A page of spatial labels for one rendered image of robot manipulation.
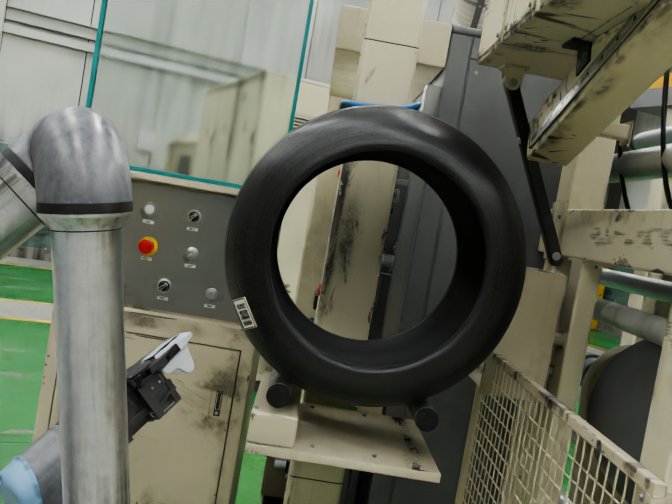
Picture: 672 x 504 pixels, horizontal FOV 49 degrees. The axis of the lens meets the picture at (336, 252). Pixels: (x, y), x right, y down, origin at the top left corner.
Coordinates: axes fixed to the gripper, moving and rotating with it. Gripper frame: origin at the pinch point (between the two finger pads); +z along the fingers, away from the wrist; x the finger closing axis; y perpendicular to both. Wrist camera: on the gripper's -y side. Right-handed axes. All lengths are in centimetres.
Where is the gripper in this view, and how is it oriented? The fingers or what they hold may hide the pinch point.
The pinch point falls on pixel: (183, 334)
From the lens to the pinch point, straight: 131.8
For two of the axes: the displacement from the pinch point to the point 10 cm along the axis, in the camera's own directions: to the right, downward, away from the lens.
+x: 6.6, -1.9, -7.3
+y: 5.1, 8.3, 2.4
